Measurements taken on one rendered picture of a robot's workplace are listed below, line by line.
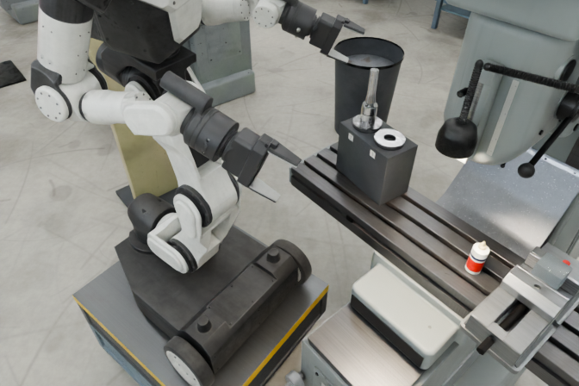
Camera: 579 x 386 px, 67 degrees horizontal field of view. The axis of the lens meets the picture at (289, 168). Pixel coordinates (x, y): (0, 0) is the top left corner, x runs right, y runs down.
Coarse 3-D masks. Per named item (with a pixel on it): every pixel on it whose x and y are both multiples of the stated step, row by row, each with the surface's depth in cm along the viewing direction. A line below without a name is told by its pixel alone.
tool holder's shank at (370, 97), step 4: (372, 68) 124; (372, 72) 123; (376, 72) 122; (372, 76) 123; (376, 76) 123; (372, 80) 124; (376, 80) 124; (368, 84) 126; (372, 84) 125; (376, 84) 125; (368, 88) 127; (372, 88) 126; (376, 88) 126; (368, 92) 127; (372, 92) 126; (368, 96) 128; (372, 96) 127; (368, 100) 128; (372, 100) 128; (368, 104) 129; (372, 104) 129
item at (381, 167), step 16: (352, 128) 134; (368, 128) 131; (384, 128) 134; (352, 144) 135; (368, 144) 128; (384, 144) 125; (400, 144) 125; (416, 144) 128; (352, 160) 138; (368, 160) 131; (384, 160) 124; (400, 160) 127; (352, 176) 141; (368, 176) 134; (384, 176) 127; (400, 176) 131; (368, 192) 137; (384, 192) 132; (400, 192) 137
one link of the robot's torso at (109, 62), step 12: (108, 48) 112; (180, 48) 110; (96, 60) 121; (108, 60) 115; (120, 60) 111; (132, 60) 107; (144, 60) 105; (168, 60) 107; (180, 60) 108; (192, 60) 111; (108, 72) 119; (120, 72) 117; (144, 72) 106; (156, 72) 104; (180, 72) 110
